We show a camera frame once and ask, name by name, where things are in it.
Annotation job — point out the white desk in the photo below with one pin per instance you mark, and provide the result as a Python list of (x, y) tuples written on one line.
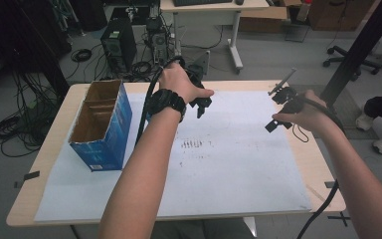
[(212, 15)]

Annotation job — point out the brown wooden cabinet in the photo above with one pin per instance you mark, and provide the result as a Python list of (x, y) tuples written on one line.
[(338, 16)]

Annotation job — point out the flat brown cardboard box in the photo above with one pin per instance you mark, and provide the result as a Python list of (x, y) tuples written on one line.
[(265, 18)]

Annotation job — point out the black wristwatch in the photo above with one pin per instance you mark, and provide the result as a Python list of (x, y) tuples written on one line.
[(164, 101)]

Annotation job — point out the black keyboard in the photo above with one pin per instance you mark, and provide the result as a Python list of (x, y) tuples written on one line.
[(199, 2)]

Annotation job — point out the person's right hand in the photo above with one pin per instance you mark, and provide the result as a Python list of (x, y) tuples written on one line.
[(306, 114)]

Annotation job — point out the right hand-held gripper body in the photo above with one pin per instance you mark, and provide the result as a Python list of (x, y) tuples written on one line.
[(286, 98)]

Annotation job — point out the grey floor mat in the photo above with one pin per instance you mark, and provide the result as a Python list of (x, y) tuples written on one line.
[(348, 109)]

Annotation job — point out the black tape strip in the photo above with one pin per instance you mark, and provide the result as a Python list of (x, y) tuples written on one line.
[(31, 175), (18, 185)]

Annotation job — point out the black computer mouse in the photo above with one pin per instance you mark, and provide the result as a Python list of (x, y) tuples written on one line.
[(239, 2)]

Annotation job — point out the white table leg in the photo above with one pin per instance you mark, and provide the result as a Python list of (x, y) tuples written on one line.
[(250, 226)]

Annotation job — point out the open computer case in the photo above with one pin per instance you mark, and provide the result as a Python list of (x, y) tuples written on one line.
[(159, 43)]

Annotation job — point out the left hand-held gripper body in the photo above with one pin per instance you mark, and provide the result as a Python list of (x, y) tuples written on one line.
[(199, 68)]

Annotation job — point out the black metal stand pole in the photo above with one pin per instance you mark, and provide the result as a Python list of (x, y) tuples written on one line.
[(358, 49)]

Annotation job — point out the person's left hand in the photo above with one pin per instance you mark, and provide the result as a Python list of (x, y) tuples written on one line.
[(177, 81)]

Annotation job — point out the dark equipment rack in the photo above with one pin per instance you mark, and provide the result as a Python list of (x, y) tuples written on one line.
[(20, 40)]

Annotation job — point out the white table sheet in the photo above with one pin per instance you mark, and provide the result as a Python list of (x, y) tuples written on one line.
[(229, 166)]

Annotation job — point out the blue cardboard box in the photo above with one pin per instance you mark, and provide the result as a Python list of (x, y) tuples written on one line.
[(112, 132)]

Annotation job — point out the black computer tower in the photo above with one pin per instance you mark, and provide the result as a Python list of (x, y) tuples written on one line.
[(119, 43)]

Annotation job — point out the bottle with red cap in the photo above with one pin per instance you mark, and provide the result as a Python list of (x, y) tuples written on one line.
[(304, 11)]

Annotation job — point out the black office chair base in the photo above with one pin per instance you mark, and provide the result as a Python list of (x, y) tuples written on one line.
[(340, 59)]

